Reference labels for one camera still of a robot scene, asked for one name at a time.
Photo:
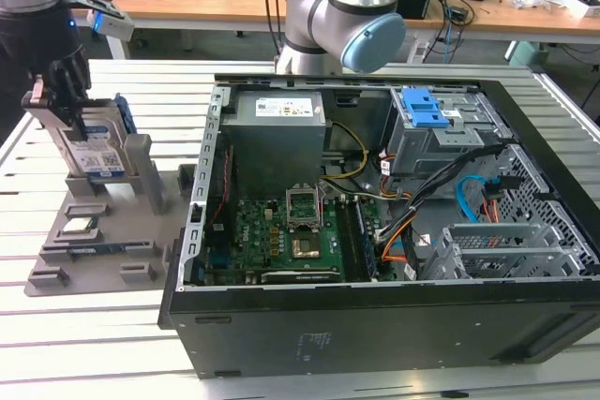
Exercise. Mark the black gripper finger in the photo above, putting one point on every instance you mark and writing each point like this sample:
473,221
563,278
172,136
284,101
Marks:
37,95
65,86

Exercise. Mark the hard disk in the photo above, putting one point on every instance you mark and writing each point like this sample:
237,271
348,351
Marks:
105,156

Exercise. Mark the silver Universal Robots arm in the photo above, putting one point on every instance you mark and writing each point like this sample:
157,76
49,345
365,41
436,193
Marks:
328,11

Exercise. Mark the grey metal disk bay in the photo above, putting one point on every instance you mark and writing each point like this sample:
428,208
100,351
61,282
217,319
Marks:
492,255

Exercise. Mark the silver CPU chip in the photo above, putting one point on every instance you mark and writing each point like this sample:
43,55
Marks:
79,225

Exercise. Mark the grey parts rack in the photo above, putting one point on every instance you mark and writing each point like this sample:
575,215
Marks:
122,231

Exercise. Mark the grey power supply unit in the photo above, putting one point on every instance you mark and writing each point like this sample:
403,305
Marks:
272,147

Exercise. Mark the green motherboard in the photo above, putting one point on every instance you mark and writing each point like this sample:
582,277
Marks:
258,250

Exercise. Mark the CPU socket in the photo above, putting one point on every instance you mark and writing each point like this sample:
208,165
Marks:
307,249

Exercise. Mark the black graphics card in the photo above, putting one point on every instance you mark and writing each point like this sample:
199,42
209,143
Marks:
300,277

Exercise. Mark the RAM stick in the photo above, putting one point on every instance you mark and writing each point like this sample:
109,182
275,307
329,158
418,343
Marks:
365,241

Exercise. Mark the white power strip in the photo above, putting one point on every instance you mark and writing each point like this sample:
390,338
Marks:
418,51

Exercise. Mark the black open PC case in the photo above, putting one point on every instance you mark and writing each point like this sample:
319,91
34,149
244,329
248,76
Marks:
328,325

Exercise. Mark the blue plastic drive latch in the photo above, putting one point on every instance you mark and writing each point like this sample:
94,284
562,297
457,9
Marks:
424,109

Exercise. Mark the grey metal drive cage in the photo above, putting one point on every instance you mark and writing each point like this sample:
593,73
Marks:
422,152

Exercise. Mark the pale green cabinet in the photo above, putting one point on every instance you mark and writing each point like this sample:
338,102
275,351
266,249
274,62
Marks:
527,53

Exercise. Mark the white open box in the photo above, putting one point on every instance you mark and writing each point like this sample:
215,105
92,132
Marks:
586,9

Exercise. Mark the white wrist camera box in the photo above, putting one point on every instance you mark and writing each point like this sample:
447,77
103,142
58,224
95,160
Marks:
112,25

